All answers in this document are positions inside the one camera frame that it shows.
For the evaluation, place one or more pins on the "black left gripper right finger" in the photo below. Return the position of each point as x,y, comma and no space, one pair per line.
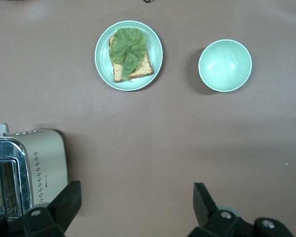
207,217

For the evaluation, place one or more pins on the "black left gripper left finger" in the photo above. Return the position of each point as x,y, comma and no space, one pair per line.
64,209

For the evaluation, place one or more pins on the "silver beige toaster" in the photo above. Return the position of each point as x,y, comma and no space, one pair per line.
48,158

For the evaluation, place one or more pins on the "pale green bowl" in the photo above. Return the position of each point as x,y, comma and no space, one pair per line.
224,65

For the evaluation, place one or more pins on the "brown toast slice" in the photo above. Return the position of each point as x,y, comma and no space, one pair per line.
140,70

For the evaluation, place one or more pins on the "pale green plate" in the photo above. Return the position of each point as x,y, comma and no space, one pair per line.
154,51

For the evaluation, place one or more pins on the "green lettuce leaf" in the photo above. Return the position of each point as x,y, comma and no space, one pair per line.
128,47

